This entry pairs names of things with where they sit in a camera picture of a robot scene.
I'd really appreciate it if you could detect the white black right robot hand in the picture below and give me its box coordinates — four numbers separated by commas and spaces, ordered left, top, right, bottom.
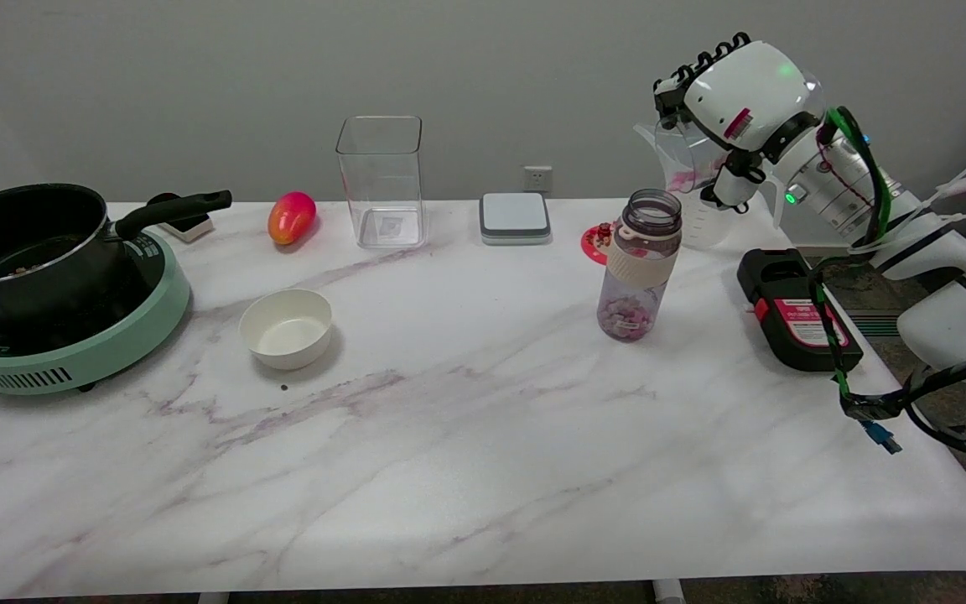
653, 32, 826, 211

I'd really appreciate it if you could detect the clear plastic cup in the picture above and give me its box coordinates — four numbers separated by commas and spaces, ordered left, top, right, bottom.
655, 117, 735, 195

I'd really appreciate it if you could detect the pink white candy pile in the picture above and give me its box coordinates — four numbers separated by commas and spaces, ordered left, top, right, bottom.
670, 166, 720, 195
599, 298, 656, 341

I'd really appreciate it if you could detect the purple water bottle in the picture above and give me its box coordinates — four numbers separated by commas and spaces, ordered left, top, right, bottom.
597, 189, 683, 343

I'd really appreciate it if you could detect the clear measuring jug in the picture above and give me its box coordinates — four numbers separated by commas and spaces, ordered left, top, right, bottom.
634, 124, 787, 250

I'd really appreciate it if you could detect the black box with red label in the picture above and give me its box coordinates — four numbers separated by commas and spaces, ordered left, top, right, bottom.
737, 247, 864, 373

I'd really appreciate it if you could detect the floor vent grille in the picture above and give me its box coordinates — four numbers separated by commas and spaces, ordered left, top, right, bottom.
847, 310, 903, 338

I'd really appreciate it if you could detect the white grey kitchen scale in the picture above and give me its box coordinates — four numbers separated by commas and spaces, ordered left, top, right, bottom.
480, 192, 553, 246

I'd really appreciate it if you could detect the clear square plastic container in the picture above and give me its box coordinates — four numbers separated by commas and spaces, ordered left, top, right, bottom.
335, 116, 428, 250

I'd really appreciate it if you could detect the red yellow mango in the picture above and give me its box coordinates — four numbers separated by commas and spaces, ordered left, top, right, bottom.
268, 191, 318, 246

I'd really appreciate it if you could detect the white bowl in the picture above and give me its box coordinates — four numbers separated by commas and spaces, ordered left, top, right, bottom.
239, 289, 335, 371

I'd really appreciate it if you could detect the white black power adapter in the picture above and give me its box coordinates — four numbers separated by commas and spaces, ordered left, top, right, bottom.
148, 193, 216, 244

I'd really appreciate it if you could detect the green induction cooker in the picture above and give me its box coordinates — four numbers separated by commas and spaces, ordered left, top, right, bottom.
0, 228, 192, 395

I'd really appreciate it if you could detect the black saucepan with handle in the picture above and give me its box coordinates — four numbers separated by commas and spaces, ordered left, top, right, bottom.
0, 183, 233, 325

